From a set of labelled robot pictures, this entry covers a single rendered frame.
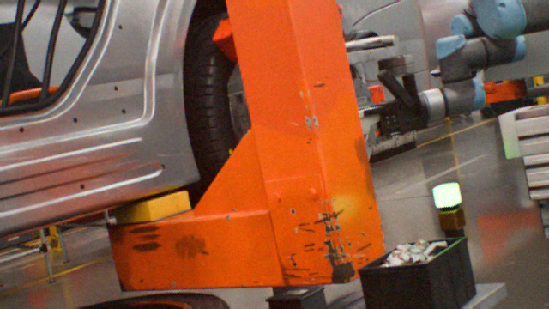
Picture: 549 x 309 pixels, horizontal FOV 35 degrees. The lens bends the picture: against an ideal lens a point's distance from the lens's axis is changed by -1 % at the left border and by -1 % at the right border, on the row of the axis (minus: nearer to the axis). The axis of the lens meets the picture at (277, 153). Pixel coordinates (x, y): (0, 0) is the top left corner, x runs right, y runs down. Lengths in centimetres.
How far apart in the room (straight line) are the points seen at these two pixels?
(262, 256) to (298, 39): 46
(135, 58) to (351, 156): 63
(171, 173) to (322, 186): 52
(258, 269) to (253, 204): 14
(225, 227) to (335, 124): 34
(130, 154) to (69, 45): 223
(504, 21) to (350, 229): 50
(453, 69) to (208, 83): 61
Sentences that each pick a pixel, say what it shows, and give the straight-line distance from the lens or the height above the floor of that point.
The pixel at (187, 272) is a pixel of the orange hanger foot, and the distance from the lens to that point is 198.
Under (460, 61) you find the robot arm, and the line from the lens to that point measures 217.
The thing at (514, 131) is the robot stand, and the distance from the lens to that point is 182.
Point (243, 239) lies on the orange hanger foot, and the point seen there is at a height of 63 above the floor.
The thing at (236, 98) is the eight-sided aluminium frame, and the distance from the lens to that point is 222.
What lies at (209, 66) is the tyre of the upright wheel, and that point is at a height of 102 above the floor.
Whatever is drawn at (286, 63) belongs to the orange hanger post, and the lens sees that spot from 169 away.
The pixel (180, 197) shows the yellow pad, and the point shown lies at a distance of 211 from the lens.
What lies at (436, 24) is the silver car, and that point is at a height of 114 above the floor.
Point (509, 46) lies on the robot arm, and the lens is 222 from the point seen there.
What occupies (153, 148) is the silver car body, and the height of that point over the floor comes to 85.
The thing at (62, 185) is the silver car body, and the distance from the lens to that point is 189.
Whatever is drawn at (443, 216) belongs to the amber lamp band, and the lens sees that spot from 178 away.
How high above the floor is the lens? 88
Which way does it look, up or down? 3 degrees down
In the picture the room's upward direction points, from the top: 12 degrees counter-clockwise
